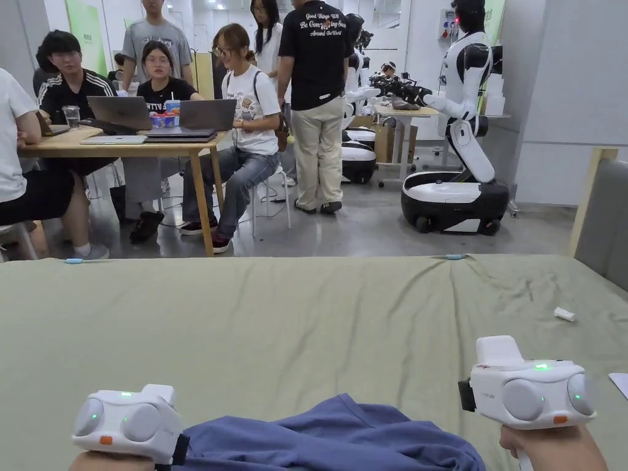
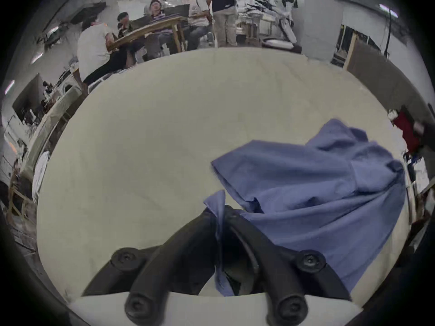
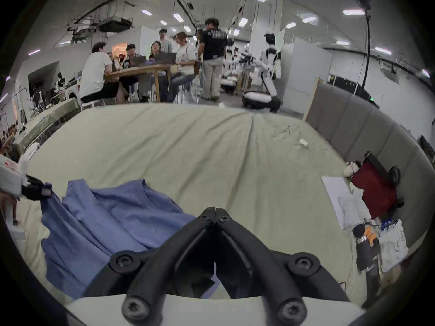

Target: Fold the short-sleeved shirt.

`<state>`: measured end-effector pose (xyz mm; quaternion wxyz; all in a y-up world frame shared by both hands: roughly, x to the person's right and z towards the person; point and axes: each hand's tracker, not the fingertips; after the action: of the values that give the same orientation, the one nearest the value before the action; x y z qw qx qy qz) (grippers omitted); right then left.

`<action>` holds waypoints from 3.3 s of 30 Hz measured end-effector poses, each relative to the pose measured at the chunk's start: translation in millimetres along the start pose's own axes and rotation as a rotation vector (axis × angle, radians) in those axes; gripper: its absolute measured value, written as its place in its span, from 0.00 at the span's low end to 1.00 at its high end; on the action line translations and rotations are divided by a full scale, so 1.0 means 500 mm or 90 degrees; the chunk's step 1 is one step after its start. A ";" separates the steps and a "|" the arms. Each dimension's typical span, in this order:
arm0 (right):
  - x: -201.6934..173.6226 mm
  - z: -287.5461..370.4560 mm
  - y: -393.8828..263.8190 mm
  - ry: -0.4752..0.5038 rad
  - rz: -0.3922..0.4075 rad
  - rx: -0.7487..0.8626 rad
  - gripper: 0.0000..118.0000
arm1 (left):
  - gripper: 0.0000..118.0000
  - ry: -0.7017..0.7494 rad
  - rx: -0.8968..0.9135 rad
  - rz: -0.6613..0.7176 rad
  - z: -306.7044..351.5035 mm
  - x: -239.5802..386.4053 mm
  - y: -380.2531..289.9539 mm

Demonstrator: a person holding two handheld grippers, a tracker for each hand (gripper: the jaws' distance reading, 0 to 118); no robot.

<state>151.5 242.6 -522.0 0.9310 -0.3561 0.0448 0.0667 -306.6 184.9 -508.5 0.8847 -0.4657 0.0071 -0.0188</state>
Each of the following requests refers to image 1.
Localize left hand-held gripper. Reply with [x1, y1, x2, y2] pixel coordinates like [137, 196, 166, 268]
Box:
[72, 385, 191, 466]

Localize grey padded headboard, wooden frame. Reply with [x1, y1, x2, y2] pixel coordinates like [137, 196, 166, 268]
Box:
[569, 147, 628, 295]

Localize wooden table with laptops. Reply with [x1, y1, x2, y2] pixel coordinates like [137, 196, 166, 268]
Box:
[17, 95, 241, 258]

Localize light wooden work table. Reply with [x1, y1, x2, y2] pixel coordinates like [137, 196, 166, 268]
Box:
[372, 102, 441, 188]

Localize person's right hand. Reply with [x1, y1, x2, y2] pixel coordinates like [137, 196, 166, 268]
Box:
[499, 424, 609, 471]

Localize person's left hand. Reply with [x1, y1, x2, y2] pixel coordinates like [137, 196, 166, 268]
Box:
[66, 448, 163, 471]

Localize brown carton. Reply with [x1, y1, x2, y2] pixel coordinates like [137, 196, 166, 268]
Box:
[350, 115, 419, 164]

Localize white chair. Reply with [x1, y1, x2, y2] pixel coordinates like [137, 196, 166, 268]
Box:
[0, 220, 41, 262]

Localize dark blue shirt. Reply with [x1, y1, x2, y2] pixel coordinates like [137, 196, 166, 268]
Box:
[180, 392, 502, 471]

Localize white and black wheeled robot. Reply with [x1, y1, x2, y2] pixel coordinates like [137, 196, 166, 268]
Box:
[339, 13, 380, 186]
[372, 0, 512, 235]

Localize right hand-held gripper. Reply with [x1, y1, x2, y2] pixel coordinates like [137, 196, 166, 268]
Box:
[458, 335, 599, 432]

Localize bed with pale green sheet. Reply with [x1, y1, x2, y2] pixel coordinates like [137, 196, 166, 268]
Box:
[0, 254, 628, 471]

